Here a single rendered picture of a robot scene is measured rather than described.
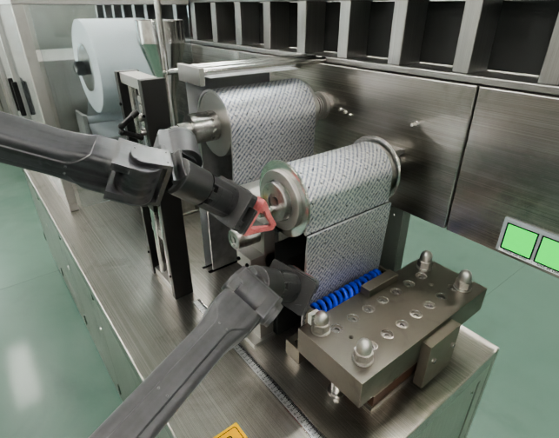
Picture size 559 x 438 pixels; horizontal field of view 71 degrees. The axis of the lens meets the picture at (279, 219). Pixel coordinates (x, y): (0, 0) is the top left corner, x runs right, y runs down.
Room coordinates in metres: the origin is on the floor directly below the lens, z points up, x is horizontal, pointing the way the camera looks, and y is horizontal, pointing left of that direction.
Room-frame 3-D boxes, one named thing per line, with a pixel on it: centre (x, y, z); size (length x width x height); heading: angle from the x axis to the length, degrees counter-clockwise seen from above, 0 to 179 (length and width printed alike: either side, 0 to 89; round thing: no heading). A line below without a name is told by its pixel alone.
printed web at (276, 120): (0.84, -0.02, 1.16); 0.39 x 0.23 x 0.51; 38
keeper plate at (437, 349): (0.55, -0.31, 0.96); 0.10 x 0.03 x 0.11; 128
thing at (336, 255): (0.68, -0.14, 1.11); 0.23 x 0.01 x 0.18; 128
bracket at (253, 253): (0.66, 0.05, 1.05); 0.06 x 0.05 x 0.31; 128
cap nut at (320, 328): (0.55, -0.08, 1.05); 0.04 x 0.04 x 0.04
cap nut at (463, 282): (0.68, -0.40, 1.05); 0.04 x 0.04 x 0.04
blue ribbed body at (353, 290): (0.67, -0.15, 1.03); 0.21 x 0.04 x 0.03; 128
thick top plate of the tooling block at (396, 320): (0.61, -0.24, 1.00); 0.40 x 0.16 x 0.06; 128
